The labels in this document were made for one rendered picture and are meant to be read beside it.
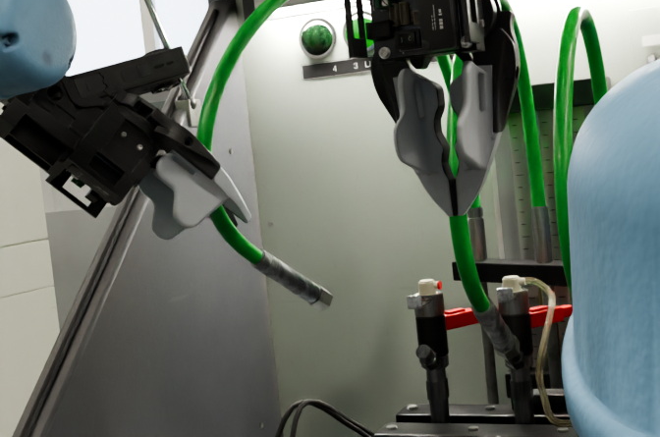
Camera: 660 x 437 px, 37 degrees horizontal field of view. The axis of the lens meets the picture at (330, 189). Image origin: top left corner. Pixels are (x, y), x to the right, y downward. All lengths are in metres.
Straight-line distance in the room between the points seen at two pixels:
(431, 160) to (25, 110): 0.34
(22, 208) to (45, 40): 3.26
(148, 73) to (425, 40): 0.35
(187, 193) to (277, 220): 0.49
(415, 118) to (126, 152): 0.28
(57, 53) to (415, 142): 0.23
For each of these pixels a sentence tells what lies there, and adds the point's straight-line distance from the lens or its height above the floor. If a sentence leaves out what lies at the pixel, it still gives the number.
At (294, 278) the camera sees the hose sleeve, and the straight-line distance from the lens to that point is 0.91.
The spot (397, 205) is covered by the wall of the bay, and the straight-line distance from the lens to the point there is 1.24.
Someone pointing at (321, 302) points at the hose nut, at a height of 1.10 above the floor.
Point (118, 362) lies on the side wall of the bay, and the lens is 1.04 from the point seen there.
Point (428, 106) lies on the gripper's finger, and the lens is 0.62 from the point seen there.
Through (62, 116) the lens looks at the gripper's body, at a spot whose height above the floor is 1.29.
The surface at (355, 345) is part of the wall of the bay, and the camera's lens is 1.29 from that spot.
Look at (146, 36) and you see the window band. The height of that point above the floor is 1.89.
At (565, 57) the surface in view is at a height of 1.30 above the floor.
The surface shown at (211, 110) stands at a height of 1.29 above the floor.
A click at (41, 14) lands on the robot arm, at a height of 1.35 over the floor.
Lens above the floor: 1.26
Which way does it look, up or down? 3 degrees down
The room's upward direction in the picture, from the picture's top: 6 degrees counter-clockwise
